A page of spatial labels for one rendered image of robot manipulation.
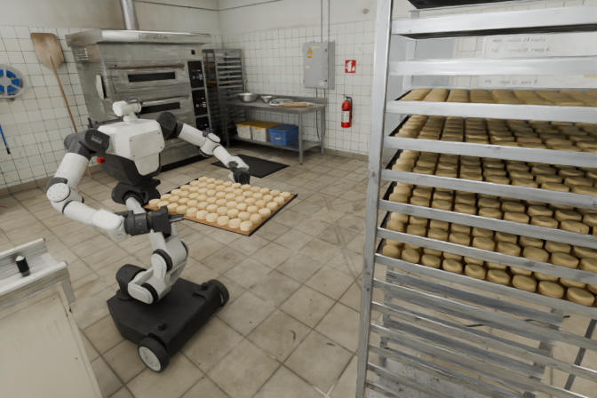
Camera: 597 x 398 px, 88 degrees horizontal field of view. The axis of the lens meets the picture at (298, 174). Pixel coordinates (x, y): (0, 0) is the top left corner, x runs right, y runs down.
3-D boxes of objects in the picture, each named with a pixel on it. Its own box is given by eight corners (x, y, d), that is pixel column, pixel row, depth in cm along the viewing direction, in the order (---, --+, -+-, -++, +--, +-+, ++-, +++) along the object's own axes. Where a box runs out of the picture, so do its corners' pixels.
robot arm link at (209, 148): (227, 168, 192) (209, 149, 198) (235, 155, 189) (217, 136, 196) (216, 168, 182) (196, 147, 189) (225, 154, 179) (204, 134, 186)
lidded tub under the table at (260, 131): (250, 139, 576) (249, 125, 567) (267, 134, 610) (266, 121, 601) (265, 142, 553) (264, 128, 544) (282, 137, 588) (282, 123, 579)
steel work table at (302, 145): (225, 148, 610) (218, 97, 576) (250, 140, 663) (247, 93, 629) (301, 165, 500) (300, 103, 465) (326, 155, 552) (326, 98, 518)
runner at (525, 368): (380, 324, 150) (381, 320, 149) (382, 320, 152) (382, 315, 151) (544, 380, 122) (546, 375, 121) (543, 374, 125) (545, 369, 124)
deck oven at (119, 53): (136, 187, 432) (100, 27, 361) (100, 171, 502) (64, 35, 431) (225, 158, 546) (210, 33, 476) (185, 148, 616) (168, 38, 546)
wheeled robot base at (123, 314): (93, 330, 199) (79, 288, 187) (159, 280, 242) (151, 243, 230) (166, 369, 172) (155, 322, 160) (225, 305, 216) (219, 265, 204)
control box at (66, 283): (67, 306, 127) (57, 277, 122) (49, 282, 141) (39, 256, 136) (77, 300, 129) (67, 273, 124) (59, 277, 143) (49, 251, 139)
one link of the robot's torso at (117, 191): (111, 207, 178) (104, 178, 172) (131, 198, 189) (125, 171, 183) (146, 216, 167) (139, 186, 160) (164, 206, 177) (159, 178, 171)
